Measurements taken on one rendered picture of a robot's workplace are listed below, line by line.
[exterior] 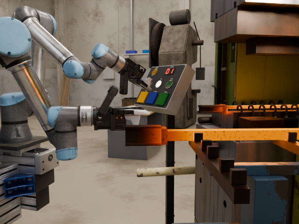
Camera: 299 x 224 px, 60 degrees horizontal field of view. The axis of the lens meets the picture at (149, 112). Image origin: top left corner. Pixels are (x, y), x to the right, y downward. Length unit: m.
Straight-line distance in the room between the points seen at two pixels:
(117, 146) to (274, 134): 3.25
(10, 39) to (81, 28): 9.64
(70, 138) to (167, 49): 5.27
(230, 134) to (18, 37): 0.66
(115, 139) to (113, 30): 6.59
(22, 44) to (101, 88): 9.09
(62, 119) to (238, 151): 0.59
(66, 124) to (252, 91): 0.86
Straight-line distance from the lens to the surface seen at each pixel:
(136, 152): 3.72
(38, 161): 1.29
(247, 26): 1.03
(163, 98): 1.41
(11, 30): 0.89
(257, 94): 1.34
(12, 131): 1.37
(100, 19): 10.18
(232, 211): 0.94
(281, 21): 1.10
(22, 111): 1.37
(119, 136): 3.75
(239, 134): 0.62
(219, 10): 1.16
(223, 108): 1.04
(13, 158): 1.38
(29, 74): 1.04
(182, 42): 6.04
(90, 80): 1.27
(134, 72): 1.30
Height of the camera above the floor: 1.10
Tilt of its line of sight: 7 degrees down
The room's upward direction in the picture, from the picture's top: straight up
